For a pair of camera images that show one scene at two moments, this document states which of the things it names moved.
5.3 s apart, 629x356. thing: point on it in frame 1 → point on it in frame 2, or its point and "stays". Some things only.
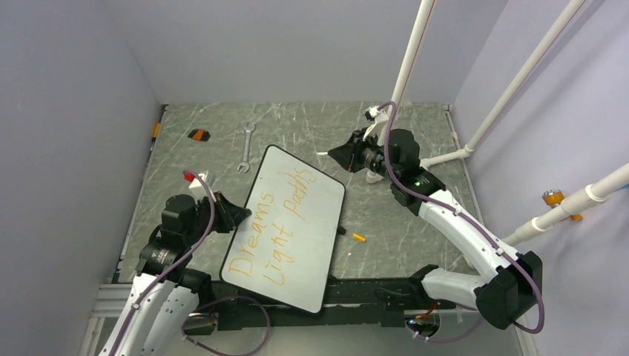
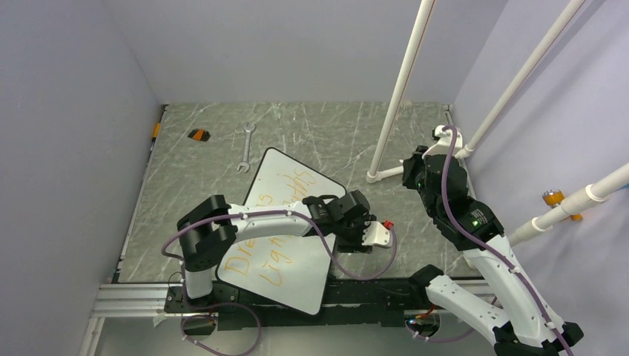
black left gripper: x=231 y=216 → x=356 y=245
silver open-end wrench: x=245 y=163 stays
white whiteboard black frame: x=285 y=248 stays
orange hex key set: x=199 y=135 stays
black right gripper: x=350 y=153 → x=411 y=165
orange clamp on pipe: x=553 y=198 stays
